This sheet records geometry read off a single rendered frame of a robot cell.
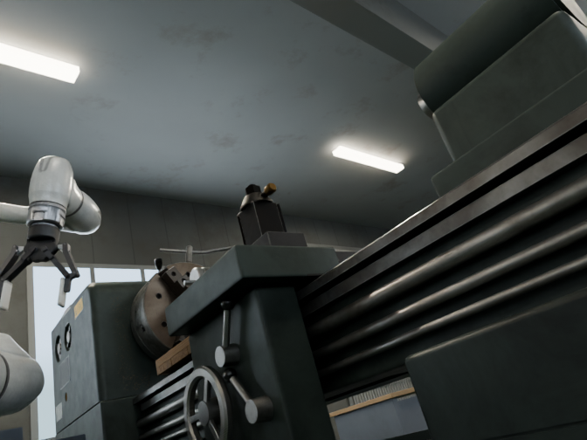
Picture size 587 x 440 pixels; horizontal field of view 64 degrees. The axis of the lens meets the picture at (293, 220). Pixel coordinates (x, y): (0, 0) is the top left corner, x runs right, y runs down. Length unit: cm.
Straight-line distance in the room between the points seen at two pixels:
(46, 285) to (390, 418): 299
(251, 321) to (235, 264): 10
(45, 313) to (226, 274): 372
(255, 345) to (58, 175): 83
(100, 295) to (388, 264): 114
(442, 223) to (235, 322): 39
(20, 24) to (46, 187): 233
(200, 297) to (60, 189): 66
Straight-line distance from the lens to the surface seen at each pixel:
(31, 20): 361
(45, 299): 448
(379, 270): 71
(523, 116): 67
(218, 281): 79
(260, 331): 77
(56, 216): 137
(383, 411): 311
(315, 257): 84
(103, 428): 155
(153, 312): 150
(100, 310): 163
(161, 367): 133
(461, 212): 63
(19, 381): 145
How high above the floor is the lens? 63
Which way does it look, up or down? 24 degrees up
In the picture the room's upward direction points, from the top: 16 degrees counter-clockwise
